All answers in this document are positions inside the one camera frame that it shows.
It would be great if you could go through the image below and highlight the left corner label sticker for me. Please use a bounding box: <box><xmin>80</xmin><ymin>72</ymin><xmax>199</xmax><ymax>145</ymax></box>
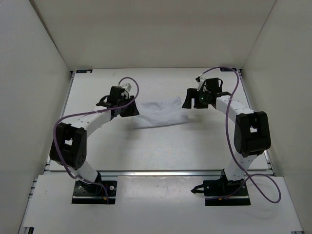
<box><xmin>76</xmin><ymin>69</ymin><xmax>93</xmax><ymax>74</ymax></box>

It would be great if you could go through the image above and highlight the white skirt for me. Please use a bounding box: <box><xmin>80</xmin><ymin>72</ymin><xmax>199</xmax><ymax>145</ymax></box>
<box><xmin>131</xmin><ymin>97</ymin><xmax>189</xmax><ymax>129</ymax></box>

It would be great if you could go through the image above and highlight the corner label sticker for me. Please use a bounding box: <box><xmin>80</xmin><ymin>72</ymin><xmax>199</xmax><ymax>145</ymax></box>
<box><xmin>76</xmin><ymin>69</ymin><xmax>93</xmax><ymax>74</ymax></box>
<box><xmin>220</xmin><ymin>67</ymin><xmax>237</xmax><ymax>72</ymax></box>

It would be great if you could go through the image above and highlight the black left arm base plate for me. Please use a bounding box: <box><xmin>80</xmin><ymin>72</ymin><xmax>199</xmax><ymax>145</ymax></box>
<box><xmin>72</xmin><ymin>180</ymin><xmax>117</xmax><ymax>205</ymax></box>

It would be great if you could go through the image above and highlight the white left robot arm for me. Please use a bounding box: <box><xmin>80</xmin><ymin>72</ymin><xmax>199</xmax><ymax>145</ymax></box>
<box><xmin>49</xmin><ymin>83</ymin><xmax>139</xmax><ymax>194</ymax></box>

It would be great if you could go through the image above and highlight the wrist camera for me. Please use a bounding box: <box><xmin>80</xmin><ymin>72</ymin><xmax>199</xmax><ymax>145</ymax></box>
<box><xmin>195</xmin><ymin>76</ymin><xmax>205</xmax><ymax>91</ymax></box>
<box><xmin>120</xmin><ymin>83</ymin><xmax>132</xmax><ymax>99</ymax></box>

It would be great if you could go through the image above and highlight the front aluminium rail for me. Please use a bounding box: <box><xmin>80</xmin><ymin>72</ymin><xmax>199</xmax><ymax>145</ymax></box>
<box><xmin>100</xmin><ymin>170</ymin><xmax>221</xmax><ymax>177</ymax></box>

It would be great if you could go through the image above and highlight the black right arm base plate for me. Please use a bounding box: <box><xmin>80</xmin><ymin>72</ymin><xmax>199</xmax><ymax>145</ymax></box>
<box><xmin>191</xmin><ymin>179</ymin><xmax>251</xmax><ymax>206</ymax></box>

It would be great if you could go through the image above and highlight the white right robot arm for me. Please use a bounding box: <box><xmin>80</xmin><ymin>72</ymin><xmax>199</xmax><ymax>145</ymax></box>
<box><xmin>182</xmin><ymin>77</ymin><xmax>271</xmax><ymax>195</ymax></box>

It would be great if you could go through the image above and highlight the right corner label sticker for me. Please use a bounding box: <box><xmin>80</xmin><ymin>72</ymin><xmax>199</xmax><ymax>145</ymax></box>
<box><xmin>220</xmin><ymin>67</ymin><xmax>237</xmax><ymax>72</ymax></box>

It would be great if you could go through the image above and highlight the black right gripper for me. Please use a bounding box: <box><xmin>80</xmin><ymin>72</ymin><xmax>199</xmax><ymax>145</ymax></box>
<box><xmin>182</xmin><ymin>89</ymin><xmax>210</xmax><ymax>110</ymax></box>

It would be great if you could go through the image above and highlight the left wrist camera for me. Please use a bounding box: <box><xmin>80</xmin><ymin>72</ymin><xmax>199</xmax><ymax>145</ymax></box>
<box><xmin>120</xmin><ymin>83</ymin><xmax>132</xmax><ymax>99</ymax></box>

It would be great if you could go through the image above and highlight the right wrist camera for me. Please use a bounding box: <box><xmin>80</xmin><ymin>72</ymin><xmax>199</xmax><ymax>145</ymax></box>
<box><xmin>195</xmin><ymin>76</ymin><xmax>205</xmax><ymax>91</ymax></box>

